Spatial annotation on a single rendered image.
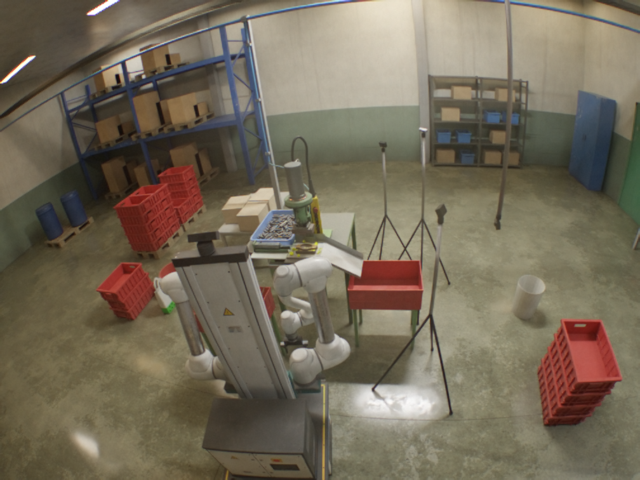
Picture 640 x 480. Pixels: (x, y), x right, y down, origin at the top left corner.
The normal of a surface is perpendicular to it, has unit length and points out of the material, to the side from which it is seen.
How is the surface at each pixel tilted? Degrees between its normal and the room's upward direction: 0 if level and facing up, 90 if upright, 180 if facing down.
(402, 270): 90
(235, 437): 0
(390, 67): 90
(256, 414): 0
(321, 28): 90
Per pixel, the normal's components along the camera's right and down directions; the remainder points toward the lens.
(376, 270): -0.18, 0.54
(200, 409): -0.12, -0.84
